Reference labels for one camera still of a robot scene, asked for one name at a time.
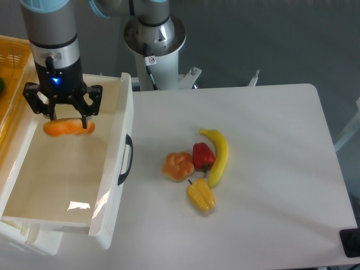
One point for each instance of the white frame at right edge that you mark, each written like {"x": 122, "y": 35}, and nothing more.
{"x": 350, "y": 129}

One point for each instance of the black drawer handle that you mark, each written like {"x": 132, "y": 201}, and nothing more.
{"x": 127, "y": 160}

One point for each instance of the white table leg bracket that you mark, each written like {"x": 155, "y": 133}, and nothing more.
{"x": 254, "y": 79}

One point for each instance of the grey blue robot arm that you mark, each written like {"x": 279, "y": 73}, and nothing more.
{"x": 52, "y": 33}

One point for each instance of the white drawer cabinet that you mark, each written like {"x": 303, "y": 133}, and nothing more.
{"x": 20, "y": 235}

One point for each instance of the yellow banana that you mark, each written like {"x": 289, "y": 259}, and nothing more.
{"x": 222, "y": 151}

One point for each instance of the open upper white drawer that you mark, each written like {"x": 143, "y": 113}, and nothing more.
{"x": 68, "y": 184}

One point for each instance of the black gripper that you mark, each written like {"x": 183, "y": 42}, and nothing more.
{"x": 62, "y": 86}

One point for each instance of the black device at table edge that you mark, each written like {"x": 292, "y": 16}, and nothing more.
{"x": 350, "y": 242}

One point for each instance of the red bell pepper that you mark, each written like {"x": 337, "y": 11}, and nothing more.
{"x": 203, "y": 157}

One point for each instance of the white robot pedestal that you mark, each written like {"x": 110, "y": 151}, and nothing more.
{"x": 156, "y": 52}

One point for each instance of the yellow plastic basket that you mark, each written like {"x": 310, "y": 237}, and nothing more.
{"x": 15, "y": 57}

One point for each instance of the yellow bell pepper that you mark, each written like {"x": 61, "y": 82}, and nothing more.
{"x": 200, "y": 195}

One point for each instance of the round knotted bread roll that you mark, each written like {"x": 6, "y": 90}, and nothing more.
{"x": 178, "y": 166}

